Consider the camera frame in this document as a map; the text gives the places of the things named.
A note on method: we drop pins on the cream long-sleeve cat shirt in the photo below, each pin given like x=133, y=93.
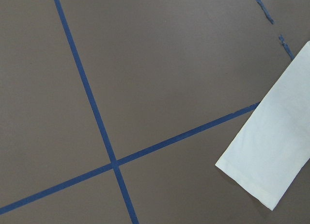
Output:
x=274, y=144

